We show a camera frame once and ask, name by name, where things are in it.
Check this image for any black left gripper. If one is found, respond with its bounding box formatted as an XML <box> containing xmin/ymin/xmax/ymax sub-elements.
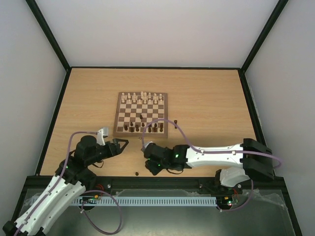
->
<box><xmin>87</xmin><ymin>138</ymin><xmax>129</xmax><ymax>165</ymax></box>

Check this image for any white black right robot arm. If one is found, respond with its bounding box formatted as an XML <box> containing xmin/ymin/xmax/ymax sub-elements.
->
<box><xmin>142</xmin><ymin>139</ymin><xmax>274</xmax><ymax>193</ymax></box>

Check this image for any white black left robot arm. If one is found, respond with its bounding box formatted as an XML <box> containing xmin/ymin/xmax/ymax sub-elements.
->
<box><xmin>2</xmin><ymin>131</ymin><xmax>128</xmax><ymax>236</ymax></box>

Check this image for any wooden chess board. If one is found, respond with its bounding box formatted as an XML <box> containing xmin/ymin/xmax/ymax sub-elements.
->
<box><xmin>113</xmin><ymin>91</ymin><xmax>168</xmax><ymax>138</ymax></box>

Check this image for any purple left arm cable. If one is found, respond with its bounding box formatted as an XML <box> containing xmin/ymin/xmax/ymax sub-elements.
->
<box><xmin>13</xmin><ymin>131</ymin><xmax>123</xmax><ymax>236</ymax></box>

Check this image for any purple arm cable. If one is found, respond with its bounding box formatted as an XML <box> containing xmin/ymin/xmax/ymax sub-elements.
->
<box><xmin>13</xmin><ymin>131</ymin><xmax>123</xmax><ymax>236</ymax></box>
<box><xmin>141</xmin><ymin>119</ymin><xmax>284</xmax><ymax>212</ymax></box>

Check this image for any black aluminium frame rail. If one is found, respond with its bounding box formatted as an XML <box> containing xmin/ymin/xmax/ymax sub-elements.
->
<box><xmin>22</xmin><ymin>176</ymin><xmax>288</xmax><ymax>196</ymax></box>

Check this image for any white slotted cable duct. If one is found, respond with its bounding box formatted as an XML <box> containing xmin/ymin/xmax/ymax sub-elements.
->
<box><xmin>70</xmin><ymin>197</ymin><xmax>217</xmax><ymax>207</ymax></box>

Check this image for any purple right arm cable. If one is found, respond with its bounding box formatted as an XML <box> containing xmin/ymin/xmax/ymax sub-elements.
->
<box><xmin>141</xmin><ymin>119</ymin><xmax>284</xmax><ymax>212</ymax></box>

